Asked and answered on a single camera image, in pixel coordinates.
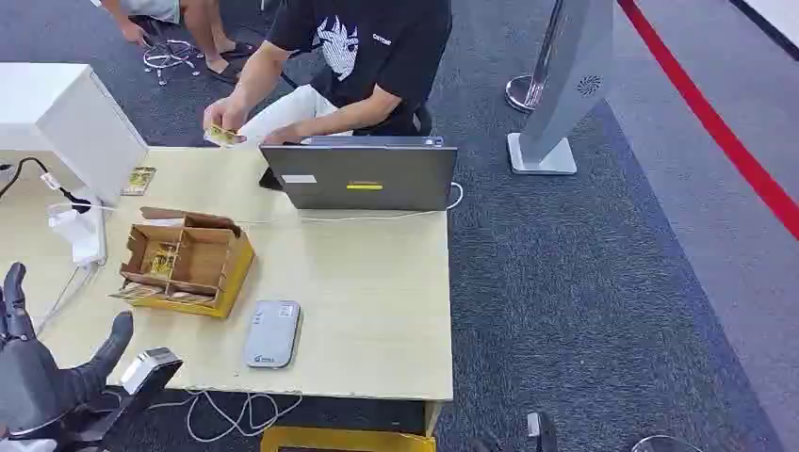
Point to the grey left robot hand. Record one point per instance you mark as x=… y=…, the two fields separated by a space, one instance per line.
x=37 y=380

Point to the yellow printed card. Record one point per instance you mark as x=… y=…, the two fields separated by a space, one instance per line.
x=222 y=135
x=139 y=181

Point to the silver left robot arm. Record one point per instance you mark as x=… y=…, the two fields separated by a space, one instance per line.
x=25 y=446

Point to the flat card in box slot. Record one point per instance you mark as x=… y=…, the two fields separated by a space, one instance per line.
x=190 y=298
x=134 y=291

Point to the white plastic bag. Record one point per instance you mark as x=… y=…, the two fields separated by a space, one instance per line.
x=81 y=234

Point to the card stack in box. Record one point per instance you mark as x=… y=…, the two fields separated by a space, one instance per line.
x=163 y=262

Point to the wooden card box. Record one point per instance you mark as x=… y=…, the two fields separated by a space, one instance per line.
x=206 y=274

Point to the yellow printed card on desk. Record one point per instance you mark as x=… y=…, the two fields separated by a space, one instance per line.
x=139 y=181

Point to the grey card reader device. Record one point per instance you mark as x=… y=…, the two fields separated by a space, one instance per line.
x=272 y=335

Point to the white cabinet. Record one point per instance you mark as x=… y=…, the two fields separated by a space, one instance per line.
x=87 y=125

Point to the yellow crate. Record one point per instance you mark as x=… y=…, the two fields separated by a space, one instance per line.
x=343 y=440

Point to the pale wooden desk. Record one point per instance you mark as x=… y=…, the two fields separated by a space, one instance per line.
x=374 y=299

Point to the chrome chair base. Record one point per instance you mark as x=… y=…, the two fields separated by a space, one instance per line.
x=168 y=57

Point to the grey laptop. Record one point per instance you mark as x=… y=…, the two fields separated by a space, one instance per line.
x=362 y=178

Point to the standing person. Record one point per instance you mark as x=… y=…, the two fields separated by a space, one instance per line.
x=200 y=25

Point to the seated person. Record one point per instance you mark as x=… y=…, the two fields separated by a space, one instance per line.
x=374 y=56

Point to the grey kiosk stand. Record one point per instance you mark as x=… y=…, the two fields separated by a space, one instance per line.
x=568 y=68

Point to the chrome stanchion post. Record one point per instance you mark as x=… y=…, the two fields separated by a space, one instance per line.
x=527 y=90

